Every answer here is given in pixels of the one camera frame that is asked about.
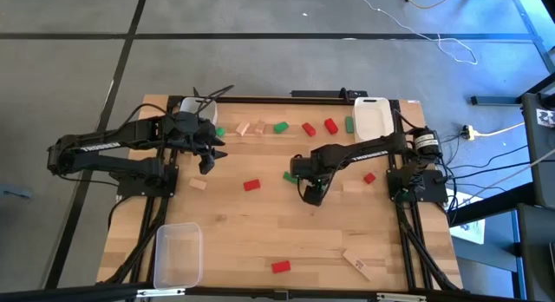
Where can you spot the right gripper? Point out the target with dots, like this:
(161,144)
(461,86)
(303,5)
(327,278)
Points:
(310,167)

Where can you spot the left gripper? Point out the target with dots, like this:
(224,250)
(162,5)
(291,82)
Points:
(191,130)

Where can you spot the small green wooden block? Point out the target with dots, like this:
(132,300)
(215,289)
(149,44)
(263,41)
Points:
(220,131)

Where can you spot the long green wooden block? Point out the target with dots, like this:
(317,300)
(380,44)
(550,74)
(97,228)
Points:
(289,177)

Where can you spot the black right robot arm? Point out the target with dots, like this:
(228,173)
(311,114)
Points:
(392,143)

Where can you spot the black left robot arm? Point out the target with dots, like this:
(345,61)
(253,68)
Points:
(86,163)

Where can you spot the white plastic bin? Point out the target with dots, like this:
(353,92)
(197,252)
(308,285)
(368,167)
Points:
(373,120)
(191,106)

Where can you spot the clear plastic bin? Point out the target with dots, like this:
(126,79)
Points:
(178,254)

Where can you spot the cream power strip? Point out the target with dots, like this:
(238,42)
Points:
(468,132)

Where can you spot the white paper sheet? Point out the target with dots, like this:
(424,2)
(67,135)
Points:
(472,230)

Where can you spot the blue floor object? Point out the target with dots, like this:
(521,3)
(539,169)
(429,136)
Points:
(15,192)

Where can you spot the dark grey cart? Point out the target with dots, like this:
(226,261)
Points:
(539,163)

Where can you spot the printed marker sheet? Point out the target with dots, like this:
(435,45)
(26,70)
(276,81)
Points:
(545,118)

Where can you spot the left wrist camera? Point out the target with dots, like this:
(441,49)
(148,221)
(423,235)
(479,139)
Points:
(207,165)

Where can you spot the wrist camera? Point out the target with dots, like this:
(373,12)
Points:
(313,197)
(207,165)

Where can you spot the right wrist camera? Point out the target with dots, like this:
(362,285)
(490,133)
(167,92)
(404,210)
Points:
(313,197)

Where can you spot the black bracket bar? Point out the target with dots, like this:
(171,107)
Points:
(321,93)

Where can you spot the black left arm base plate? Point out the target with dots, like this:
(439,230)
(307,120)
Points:
(130,190)

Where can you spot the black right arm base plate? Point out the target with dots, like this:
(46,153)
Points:
(433,191)

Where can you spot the black aluminium table frame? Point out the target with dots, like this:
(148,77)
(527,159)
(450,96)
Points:
(405,250)

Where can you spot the aluminium bracket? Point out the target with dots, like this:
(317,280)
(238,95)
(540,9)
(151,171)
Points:
(401,297)
(160,292)

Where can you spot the black camera gantry beam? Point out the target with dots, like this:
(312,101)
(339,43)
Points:
(65,293)

